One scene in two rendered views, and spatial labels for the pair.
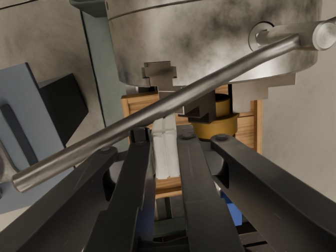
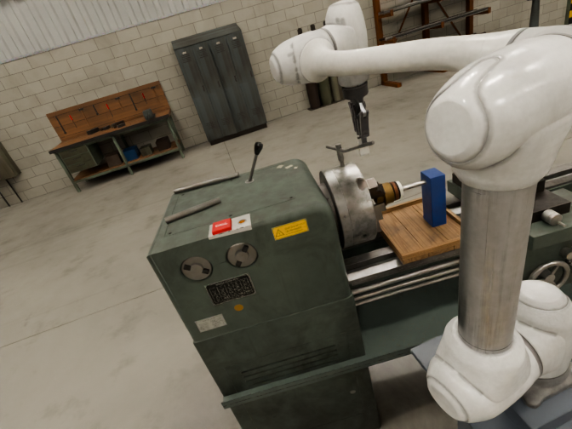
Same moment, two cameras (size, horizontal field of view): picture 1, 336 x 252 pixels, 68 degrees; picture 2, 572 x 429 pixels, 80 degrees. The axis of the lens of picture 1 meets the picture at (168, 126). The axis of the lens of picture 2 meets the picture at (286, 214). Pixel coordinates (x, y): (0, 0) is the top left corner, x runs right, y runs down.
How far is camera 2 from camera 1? 1.09 m
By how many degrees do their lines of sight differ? 60
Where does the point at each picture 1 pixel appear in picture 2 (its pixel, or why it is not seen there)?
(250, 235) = not seen: hidden behind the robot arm
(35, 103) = not seen: hidden behind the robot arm
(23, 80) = (426, 349)
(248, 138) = (406, 208)
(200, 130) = (389, 190)
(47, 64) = not seen: outside the picture
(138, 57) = (357, 192)
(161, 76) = (362, 184)
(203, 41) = (346, 174)
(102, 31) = (375, 347)
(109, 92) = (430, 335)
